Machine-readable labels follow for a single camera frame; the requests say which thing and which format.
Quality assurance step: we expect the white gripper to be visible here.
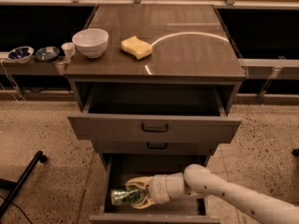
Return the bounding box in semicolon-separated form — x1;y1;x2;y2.
125;173;186;209

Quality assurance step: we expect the green soda can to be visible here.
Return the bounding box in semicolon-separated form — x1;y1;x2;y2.
110;186;145;206

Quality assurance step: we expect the grey top drawer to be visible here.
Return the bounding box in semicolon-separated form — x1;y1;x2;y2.
68;89;240;143

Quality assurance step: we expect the grey drawer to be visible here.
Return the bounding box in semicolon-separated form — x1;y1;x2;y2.
68;89;240;143
90;154;221;224
93;141;218;156

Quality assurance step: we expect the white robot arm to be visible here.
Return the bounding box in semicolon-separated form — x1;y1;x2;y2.
125;164;299;224

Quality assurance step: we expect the grey bottom drawer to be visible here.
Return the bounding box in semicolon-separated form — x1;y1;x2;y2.
90;154;221;224

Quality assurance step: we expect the grey middle drawer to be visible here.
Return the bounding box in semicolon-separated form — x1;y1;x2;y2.
93;141;218;156

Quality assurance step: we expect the grey drawer cabinet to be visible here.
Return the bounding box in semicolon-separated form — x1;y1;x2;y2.
64;3;248;163

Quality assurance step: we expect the black stand leg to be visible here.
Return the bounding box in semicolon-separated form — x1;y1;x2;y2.
0;150;48;218

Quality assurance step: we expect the yellow sponge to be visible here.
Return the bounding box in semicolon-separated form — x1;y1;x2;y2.
121;35;152;60

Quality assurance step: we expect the white ceramic bowl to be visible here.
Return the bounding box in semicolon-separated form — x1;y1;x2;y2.
72;28;108;58

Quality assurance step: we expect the small white cup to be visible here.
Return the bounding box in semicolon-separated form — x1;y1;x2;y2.
62;42;76;61

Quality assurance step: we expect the grey side shelf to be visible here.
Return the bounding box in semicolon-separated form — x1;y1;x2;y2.
0;52;68;76

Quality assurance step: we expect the dark blue small dish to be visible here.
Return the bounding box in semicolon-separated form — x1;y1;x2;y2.
35;46;60;63

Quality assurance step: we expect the blue patterned bowl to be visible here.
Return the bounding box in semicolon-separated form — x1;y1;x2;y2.
8;46;34;63

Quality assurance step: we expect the white cable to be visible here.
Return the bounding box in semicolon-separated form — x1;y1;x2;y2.
0;59;27;104

